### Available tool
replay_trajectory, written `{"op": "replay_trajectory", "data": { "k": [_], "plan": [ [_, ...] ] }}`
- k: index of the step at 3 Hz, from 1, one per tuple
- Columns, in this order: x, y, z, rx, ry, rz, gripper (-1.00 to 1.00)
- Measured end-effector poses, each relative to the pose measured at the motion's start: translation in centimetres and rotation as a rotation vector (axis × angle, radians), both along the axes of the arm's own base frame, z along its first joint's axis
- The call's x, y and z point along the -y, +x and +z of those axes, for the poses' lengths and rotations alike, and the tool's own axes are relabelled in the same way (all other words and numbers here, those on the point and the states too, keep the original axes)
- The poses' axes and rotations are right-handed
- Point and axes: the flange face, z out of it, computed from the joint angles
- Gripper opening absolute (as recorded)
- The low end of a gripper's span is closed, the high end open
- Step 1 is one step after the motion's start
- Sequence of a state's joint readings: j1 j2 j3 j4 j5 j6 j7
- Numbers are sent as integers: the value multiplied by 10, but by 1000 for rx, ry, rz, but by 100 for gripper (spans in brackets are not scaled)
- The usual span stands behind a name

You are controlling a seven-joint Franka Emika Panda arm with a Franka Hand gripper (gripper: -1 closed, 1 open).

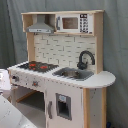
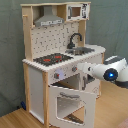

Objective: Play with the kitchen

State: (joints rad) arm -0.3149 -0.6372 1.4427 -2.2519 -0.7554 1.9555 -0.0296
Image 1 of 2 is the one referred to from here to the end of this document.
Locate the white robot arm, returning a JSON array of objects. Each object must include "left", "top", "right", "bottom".
[{"left": 0, "top": 69, "right": 37, "bottom": 128}]

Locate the wooden toy kitchen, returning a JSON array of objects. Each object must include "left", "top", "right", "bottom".
[{"left": 9, "top": 10, "right": 115, "bottom": 128}]

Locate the black toy faucet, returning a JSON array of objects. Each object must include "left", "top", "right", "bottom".
[{"left": 77, "top": 50, "right": 95, "bottom": 70}]

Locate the grey toy sink basin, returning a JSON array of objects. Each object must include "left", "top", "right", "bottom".
[{"left": 53, "top": 67, "right": 93, "bottom": 81}]

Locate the black toy stovetop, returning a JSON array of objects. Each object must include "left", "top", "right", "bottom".
[{"left": 20, "top": 61, "right": 57, "bottom": 72}]

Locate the right stove knob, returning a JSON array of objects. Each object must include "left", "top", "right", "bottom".
[{"left": 32, "top": 81, "right": 39, "bottom": 87}]

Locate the stove knob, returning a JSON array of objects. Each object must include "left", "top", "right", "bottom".
[
  {"left": 32, "top": 81, "right": 39, "bottom": 87},
  {"left": 12, "top": 76, "right": 19, "bottom": 82}
]

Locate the grey toy ice dispenser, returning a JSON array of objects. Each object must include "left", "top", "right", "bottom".
[{"left": 56, "top": 94, "right": 72, "bottom": 120}]

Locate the toy microwave with door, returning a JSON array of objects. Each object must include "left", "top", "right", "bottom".
[{"left": 56, "top": 14, "right": 93, "bottom": 34}]

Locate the grey toy range hood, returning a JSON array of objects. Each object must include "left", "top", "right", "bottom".
[{"left": 26, "top": 14, "right": 55, "bottom": 33}]

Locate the left stove knob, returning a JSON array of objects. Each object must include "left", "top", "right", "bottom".
[{"left": 12, "top": 76, "right": 19, "bottom": 82}]

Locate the grey backdrop curtain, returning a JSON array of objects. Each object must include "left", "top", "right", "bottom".
[{"left": 0, "top": 0, "right": 128, "bottom": 128}]

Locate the grey cabinet door handle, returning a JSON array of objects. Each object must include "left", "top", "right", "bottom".
[{"left": 48, "top": 101, "right": 52, "bottom": 119}]

